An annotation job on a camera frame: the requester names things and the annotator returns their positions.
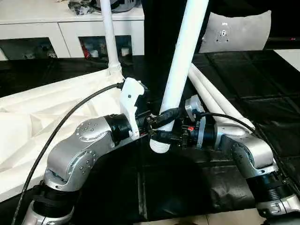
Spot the white plastic table leg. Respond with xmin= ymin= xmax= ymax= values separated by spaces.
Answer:
xmin=99 ymin=0 xmax=123 ymax=76
xmin=149 ymin=0 xmax=210 ymax=154
xmin=189 ymin=67 xmax=227 ymax=122
xmin=191 ymin=63 xmax=256 ymax=132

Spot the black work mat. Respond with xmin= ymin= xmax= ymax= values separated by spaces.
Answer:
xmin=0 ymin=48 xmax=300 ymax=222

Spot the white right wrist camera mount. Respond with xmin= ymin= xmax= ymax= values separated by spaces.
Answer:
xmin=184 ymin=94 xmax=207 ymax=149

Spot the white cabinet with glass doors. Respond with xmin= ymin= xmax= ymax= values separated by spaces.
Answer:
xmin=0 ymin=0 xmax=145 ymax=61

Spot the black device with red light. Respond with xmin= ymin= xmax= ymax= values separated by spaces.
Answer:
xmin=267 ymin=36 xmax=300 ymax=50

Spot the red box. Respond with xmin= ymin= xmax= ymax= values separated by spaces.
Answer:
xmin=82 ymin=43 xmax=91 ymax=59

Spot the white plastic table top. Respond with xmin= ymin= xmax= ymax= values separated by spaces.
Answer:
xmin=0 ymin=67 xmax=153 ymax=203

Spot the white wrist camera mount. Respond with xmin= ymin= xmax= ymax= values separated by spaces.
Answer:
xmin=118 ymin=76 xmax=150 ymax=142
xmin=184 ymin=94 xmax=207 ymax=149

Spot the black box with gold label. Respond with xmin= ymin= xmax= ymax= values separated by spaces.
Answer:
xmin=142 ymin=0 xmax=213 ymax=57

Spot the grey bag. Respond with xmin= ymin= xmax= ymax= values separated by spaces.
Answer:
xmin=110 ymin=0 xmax=142 ymax=13

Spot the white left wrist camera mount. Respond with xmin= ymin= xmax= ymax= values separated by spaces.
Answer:
xmin=118 ymin=76 xmax=150 ymax=142

